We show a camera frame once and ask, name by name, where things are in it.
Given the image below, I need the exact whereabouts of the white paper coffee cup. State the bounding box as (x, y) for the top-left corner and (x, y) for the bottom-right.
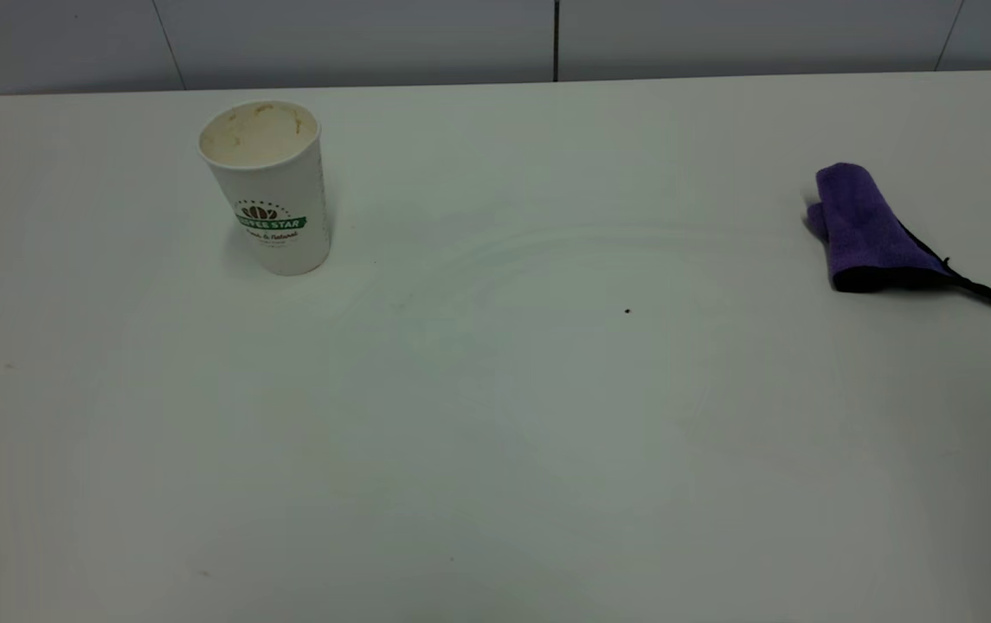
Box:
(197, 100), (332, 277)

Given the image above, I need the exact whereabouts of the purple cloth with black trim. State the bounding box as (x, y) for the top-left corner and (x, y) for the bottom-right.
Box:
(804, 162), (991, 312)

